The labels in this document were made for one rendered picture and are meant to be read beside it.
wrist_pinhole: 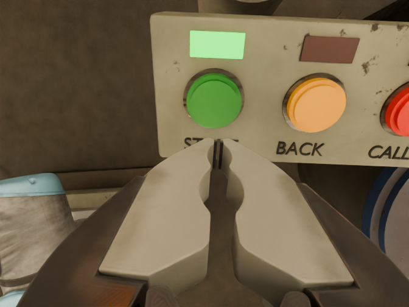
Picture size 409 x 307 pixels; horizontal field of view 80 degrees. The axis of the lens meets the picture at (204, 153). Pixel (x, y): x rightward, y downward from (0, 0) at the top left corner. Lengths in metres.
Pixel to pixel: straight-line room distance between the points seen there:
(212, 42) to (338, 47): 0.08
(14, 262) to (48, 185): 0.14
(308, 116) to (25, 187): 0.48
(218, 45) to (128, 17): 0.69
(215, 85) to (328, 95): 0.08
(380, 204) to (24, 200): 0.61
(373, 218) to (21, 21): 1.01
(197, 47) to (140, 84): 0.64
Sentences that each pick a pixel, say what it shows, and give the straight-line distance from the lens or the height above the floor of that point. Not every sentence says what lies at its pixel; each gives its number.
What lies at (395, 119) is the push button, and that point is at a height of 0.61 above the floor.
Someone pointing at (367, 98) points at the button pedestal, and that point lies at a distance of 0.22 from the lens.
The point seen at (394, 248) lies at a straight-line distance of 0.52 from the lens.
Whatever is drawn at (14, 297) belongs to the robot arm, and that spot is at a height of 0.42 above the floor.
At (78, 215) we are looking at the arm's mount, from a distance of 0.80.
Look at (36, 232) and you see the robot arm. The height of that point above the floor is 0.38.
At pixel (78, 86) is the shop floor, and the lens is 0.88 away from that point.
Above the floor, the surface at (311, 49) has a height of 0.61.
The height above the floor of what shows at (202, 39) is 0.62.
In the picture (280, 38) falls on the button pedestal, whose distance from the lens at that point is 0.19.
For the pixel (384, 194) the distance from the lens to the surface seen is 0.49.
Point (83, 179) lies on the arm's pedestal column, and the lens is 0.90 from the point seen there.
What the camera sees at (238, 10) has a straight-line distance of 0.32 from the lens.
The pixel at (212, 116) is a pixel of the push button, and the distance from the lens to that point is 0.18.
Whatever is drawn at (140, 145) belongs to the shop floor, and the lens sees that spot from 0.83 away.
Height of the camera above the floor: 0.79
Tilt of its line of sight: 79 degrees down
